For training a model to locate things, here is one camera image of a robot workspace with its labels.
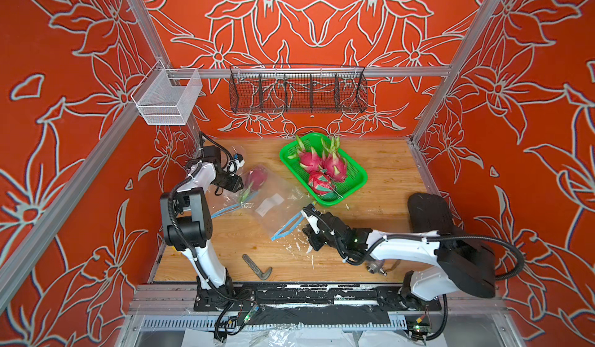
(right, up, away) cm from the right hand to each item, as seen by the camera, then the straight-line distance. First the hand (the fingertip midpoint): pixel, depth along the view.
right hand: (303, 225), depth 82 cm
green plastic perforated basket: (+24, +17, +18) cm, 34 cm away
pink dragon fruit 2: (+13, +22, +14) cm, 30 cm away
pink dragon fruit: (+4, +23, +16) cm, 29 cm away
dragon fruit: (+8, +15, +8) cm, 18 cm away
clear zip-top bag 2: (-28, +28, +19) cm, 44 cm away
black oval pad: (+50, +3, +6) cm, 50 cm away
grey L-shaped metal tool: (-14, -16, -5) cm, 22 cm away
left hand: (-29, +14, +14) cm, 35 cm away
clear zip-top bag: (-10, +5, +13) cm, 18 cm away
